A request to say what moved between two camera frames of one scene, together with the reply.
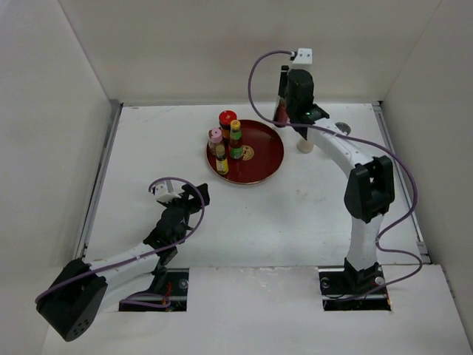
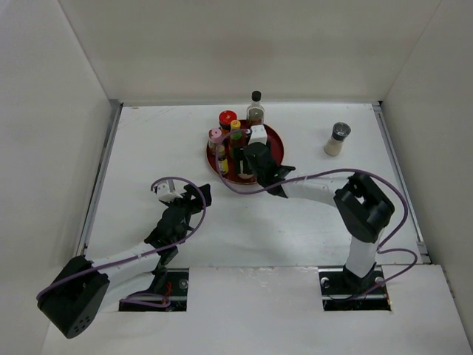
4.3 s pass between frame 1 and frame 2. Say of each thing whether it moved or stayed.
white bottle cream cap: moved
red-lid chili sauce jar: stayed
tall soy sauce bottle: moved
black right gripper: moved
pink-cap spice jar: stayed
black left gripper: stayed
